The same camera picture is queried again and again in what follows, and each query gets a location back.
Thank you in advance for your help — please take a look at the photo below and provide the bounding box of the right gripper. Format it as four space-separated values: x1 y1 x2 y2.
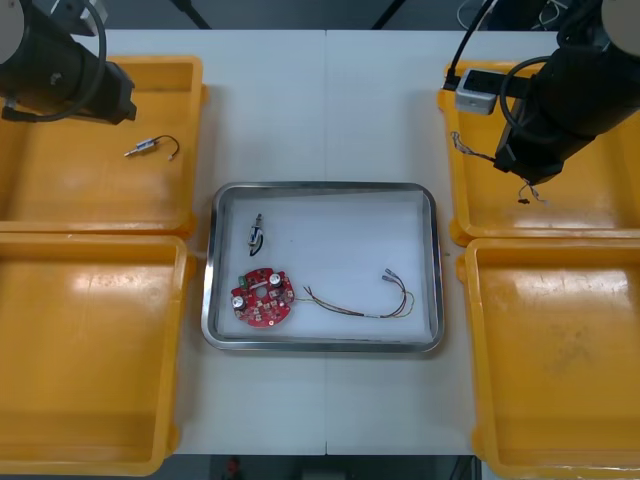
493 96 572 184

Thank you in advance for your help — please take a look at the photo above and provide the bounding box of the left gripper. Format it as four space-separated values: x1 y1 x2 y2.
81 61 138 127

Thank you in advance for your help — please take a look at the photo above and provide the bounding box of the white-grey twisted wire harness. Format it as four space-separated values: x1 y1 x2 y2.
449 130 550 207

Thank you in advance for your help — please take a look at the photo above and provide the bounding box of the small metal solenoid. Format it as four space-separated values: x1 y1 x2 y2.
123 135 181 162
244 212 267 259

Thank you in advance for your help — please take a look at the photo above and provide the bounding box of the red-yellow wire harness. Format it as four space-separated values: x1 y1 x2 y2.
302 268 416 321

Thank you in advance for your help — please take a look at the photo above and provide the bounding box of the round red circuit board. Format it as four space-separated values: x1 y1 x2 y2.
229 266 297 329

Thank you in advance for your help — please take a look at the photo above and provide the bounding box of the yellow-orange plastic bin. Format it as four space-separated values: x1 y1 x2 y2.
436 60 640 246
0 232 197 476
0 55 209 239
455 237 640 480

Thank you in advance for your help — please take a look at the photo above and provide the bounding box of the black stand leg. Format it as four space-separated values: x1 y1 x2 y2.
368 0 407 31
168 0 212 31

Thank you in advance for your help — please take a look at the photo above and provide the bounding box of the steel tray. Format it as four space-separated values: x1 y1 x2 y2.
200 180 445 354

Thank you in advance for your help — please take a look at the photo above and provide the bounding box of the white cable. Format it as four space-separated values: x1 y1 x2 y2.
456 0 497 31

